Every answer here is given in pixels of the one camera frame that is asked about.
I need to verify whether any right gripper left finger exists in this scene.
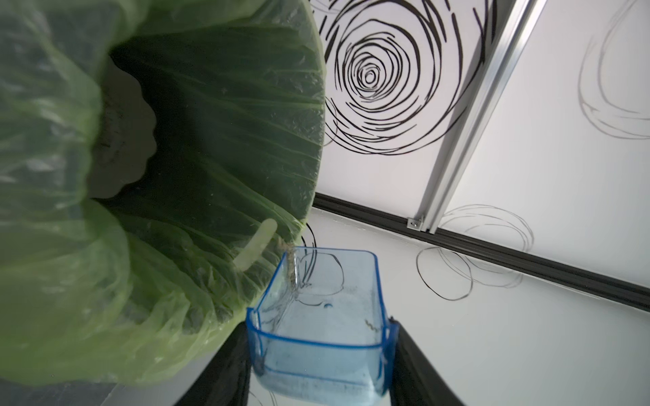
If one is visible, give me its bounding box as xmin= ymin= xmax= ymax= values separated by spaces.
xmin=175 ymin=322 xmax=252 ymax=406

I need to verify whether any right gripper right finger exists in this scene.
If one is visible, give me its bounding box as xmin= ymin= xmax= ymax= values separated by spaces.
xmin=389 ymin=318 xmax=464 ymax=406

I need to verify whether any bin with green bag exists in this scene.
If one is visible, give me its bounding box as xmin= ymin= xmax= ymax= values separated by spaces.
xmin=1 ymin=1 xmax=325 ymax=386

